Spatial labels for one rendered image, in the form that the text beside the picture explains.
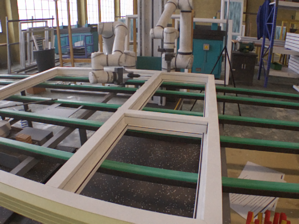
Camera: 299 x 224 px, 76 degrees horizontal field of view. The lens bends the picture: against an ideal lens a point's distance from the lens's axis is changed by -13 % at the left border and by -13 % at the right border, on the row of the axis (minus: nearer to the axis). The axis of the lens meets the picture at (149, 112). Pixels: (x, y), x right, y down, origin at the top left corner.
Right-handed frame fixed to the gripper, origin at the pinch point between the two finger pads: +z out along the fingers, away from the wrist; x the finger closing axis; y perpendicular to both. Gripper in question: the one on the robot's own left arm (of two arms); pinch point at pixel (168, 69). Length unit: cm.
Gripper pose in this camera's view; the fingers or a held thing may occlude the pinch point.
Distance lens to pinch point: 178.0
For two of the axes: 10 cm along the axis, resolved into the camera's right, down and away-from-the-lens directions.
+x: 2.5, -3.8, 8.9
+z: 0.0, 9.2, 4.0
